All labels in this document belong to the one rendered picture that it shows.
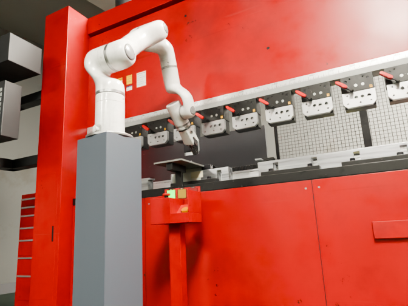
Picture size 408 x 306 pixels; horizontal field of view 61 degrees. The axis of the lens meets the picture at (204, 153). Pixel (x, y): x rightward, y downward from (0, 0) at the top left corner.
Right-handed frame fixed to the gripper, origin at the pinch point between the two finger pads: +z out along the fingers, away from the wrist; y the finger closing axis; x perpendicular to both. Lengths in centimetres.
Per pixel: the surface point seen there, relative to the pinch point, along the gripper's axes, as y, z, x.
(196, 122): 8.7, -11.4, -14.8
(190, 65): 18, -42, -34
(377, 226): -95, 38, -9
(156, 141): 30.4, -9.0, 5.1
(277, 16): -30, -50, -70
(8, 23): 366, -160, -40
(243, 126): -22.7, -3.8, -22.5
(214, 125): -5.4, -8.2, -16.1
